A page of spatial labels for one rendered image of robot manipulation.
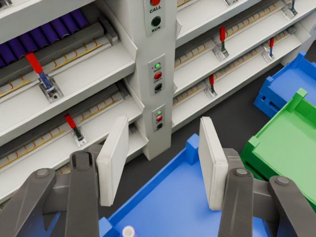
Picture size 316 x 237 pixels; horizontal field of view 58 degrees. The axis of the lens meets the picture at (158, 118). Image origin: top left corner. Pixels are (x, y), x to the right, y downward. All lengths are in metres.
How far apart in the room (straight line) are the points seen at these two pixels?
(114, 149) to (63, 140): 0.54
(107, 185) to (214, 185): 0.06
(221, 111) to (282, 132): 0.41
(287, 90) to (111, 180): 1.03
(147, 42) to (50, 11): 0.19
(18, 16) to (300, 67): 1.03
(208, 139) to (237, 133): 0.92
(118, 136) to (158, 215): 0.32
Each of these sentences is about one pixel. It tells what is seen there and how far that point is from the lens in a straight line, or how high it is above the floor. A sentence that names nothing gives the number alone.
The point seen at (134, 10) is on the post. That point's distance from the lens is 0.47.
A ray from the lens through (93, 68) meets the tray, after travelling 0.55.
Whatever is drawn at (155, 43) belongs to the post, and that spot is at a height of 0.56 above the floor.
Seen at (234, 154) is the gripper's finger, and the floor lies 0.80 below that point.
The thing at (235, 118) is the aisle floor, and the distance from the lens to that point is 1.13.
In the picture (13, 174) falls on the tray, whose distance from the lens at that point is 0.72.
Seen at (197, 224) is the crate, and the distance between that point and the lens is 0.48.
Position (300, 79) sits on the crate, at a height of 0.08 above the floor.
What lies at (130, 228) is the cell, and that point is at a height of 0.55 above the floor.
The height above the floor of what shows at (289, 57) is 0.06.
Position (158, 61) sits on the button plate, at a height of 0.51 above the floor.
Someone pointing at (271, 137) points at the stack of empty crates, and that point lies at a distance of 0.75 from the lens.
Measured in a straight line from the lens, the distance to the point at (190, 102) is 0.94.
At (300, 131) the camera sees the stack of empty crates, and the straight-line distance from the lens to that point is 0.78.
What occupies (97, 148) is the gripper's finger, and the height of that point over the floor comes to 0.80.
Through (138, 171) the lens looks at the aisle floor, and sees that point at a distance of 1.01.
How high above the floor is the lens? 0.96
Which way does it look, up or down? 61 degrees down
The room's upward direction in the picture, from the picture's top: 2 degrees counter-clockwise
